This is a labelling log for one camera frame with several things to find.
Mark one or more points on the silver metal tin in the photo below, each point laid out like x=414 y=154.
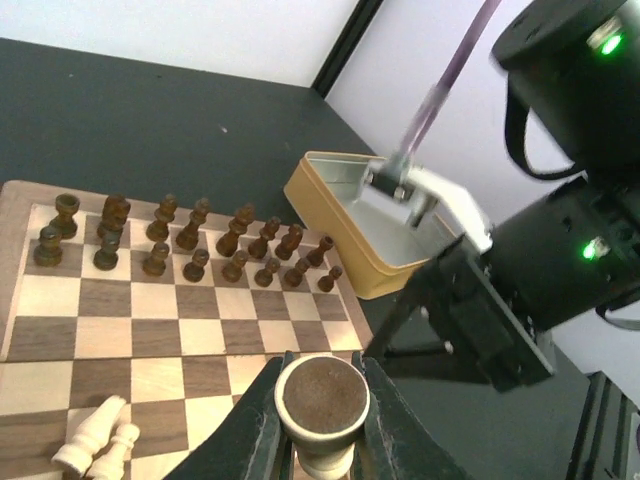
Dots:
x=378 y=249

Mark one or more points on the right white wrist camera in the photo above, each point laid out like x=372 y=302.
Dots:
x=403 y=182

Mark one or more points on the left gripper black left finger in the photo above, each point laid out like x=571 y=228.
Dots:
x=250 y=442

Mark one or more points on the row of dark chess pieces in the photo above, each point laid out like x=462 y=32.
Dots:
x=200 y=240

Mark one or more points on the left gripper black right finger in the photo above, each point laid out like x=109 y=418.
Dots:
x=393 y=443

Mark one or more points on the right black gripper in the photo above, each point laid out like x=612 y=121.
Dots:
x=449 y=323

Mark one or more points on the wooden chess board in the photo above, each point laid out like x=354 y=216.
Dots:
x=180 y=354

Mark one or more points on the pile of light chess pieces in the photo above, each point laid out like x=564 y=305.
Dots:
x=99 y=445

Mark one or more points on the light chess piece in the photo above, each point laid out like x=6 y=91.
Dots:
x=322 y=402

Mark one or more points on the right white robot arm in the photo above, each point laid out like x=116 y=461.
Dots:
x=572 y=117

